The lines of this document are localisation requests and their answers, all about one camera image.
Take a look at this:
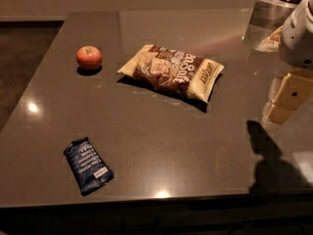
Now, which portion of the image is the dark blue rxbar wrapper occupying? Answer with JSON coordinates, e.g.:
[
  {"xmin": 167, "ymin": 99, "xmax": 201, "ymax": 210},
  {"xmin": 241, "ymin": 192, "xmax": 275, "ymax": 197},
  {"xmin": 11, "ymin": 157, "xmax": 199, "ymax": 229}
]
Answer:
[{"xmin": 64, "ymin": 137, "xmax": 114, "ymax": 196}]

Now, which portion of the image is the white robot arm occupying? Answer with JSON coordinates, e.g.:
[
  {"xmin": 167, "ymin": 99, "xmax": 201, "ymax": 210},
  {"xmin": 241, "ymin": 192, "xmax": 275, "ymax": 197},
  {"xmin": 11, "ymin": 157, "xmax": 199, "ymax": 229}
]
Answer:
[{"xmin": 263, "ymin": 0, "xmax": 313, "ymax": 124}]

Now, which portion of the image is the metal box stand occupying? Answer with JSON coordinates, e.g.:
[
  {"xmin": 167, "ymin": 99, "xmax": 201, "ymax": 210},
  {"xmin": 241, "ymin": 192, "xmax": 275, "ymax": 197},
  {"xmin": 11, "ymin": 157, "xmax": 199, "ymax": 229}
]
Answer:
[{"xmin": 243, "ymin": 0, "xmax": 301, "ymax": 52}]

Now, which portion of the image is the brown cream snack bag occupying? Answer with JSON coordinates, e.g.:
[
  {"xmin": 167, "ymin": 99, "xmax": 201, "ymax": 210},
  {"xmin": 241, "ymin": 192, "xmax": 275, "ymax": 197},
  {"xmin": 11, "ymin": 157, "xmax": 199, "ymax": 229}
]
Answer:
[{"xmin": 117, "ymin": 44, "xmax": 224, "ymax": 103}]

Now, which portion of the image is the red apple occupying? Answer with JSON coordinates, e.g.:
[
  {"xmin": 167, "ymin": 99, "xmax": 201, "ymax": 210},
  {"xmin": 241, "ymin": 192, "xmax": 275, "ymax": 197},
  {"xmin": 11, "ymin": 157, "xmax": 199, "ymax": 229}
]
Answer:
[{"xmin": 76, "ymin": 46, "xmax": 102, "ymax": 71}]

